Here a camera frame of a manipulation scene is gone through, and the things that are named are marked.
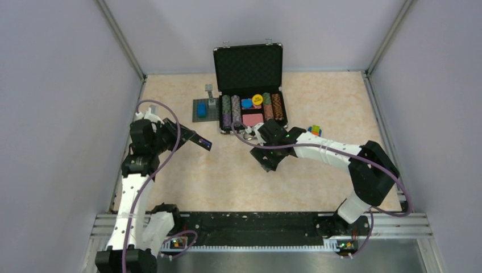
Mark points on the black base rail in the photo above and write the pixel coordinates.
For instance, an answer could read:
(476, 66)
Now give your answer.
(265, 232)

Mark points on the grey lego baseplate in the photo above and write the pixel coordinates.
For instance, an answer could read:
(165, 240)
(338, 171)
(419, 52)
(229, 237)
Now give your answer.
(212, 114)

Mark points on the black remote control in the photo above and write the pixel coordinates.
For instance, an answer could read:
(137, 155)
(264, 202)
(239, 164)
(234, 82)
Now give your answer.
(202, 142)

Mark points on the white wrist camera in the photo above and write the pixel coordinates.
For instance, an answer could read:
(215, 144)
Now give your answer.
(252, 134)
(150, 114)

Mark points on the green purple chip stack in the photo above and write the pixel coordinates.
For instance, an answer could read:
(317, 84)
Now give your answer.
(226, 112)

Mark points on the grey lego tower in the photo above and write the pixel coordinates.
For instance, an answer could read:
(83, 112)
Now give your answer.
(212, 102)

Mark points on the blue lego brick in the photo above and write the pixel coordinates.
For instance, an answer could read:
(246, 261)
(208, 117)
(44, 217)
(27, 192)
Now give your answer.
(201, 110)

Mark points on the green orange chip stack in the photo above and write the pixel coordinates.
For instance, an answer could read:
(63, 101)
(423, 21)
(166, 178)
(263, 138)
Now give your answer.
(267, 106)

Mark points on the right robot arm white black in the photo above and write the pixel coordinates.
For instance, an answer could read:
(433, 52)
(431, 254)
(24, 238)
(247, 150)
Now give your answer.
(371, 171)

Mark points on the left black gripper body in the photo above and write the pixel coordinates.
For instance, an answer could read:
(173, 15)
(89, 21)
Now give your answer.
(162, 140)

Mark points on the blue round chip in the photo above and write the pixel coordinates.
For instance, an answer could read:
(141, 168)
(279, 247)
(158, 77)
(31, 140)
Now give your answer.
(246, 104)

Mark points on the orange brown chip stack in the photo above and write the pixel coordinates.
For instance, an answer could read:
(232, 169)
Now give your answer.
(277, 107)

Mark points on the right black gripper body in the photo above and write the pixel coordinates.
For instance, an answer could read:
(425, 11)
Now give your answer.
(273, 154)

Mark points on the colourful toy block car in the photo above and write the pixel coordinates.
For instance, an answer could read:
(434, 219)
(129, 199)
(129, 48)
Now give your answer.
(315, 130)

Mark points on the yellow round chip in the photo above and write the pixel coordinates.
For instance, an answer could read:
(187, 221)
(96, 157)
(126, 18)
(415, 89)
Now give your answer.
(257, 99)

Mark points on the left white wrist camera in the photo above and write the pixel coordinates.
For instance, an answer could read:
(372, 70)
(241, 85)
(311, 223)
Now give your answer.
(150, 114)

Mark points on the pink card deck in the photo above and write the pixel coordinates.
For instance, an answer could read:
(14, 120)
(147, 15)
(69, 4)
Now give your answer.
(252, 119)

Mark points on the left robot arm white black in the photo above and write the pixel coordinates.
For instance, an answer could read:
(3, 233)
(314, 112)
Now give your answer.
(135, 242)

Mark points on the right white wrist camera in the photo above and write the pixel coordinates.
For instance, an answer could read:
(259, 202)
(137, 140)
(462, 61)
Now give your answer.
(252, 134)

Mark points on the black poker chip case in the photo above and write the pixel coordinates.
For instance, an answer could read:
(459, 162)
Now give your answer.
(250, 69)

